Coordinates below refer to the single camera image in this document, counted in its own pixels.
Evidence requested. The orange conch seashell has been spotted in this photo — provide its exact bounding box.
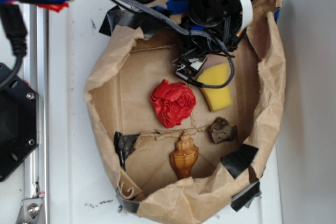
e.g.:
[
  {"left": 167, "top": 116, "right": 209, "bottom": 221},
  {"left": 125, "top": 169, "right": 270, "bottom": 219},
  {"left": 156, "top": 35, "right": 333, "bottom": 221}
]
[{"left": 170, "top": 132, "right": 199, "bottom": 179}]

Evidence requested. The brown paper bag tray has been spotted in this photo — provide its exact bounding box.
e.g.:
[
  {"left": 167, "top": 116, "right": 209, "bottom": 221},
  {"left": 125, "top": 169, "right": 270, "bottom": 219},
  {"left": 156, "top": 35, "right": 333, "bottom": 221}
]
[{"left": 84, "top": 0, "right": 286, "bottom": 223}]

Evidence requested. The crumpled red paper ball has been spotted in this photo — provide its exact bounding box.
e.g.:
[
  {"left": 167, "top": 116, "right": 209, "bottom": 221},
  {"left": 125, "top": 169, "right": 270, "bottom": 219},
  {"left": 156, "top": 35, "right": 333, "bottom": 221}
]
[{"left": 151, "top": 79, "right": 196, "bottom": 129}]

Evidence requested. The blue tape strip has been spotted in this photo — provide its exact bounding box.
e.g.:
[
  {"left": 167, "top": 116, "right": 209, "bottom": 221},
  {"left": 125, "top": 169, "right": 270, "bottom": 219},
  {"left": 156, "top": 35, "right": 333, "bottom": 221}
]
[{"left": 165, "top": 0, "right": 204, "bottom": 31}]

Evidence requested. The aluminium extrusion rail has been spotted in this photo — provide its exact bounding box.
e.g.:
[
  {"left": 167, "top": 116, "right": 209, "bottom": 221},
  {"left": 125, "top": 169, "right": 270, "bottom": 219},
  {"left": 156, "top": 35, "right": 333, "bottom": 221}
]
[{"left": 15, "top": 3, "right": 50, "bottom": 224}]

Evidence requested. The black power cable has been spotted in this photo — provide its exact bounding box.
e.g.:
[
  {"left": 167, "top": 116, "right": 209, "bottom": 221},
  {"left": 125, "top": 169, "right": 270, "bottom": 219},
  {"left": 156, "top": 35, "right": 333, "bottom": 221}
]
[{"left": 0, "top": 3, "right": 28, "bottom": 88}]

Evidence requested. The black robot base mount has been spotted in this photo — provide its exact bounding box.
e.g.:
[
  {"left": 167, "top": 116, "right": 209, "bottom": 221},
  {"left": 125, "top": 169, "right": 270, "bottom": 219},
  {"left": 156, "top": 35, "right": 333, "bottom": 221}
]
[{"left": 1, "top": 67, "right": 38, "bottom": 182}]

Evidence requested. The brown rock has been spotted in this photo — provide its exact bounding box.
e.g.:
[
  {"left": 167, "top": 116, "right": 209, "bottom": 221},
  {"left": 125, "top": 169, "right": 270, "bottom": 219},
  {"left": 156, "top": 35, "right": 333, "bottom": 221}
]
[{"left": 208, "top": 117, "right": 238, "bottom": 144}]

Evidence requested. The yellow sponge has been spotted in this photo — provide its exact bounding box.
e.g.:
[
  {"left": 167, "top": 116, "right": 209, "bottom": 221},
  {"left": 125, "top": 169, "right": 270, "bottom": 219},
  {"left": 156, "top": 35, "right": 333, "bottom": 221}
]
[{"left": 196, "top": 63, "right": 234, "bottom": 112}]

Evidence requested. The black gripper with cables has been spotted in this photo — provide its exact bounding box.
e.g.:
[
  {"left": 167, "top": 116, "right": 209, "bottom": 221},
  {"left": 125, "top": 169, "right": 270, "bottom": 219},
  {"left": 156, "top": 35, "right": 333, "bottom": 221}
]
[{"left": 173, "top": 0, "right": 253, "bottom": 82}]

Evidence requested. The grey braided cable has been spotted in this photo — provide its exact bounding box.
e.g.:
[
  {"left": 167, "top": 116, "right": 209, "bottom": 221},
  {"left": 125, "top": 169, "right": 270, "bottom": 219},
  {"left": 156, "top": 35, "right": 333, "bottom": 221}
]
[{"left": 89, "top": 0, "right": 236, "bottom": 89}]

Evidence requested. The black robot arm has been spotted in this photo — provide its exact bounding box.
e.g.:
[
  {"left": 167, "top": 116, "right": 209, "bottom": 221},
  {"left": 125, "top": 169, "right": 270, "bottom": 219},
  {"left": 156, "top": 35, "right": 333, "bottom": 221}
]
[{"left": 101, "top": 0, "right": 253, "bottom": 88}]

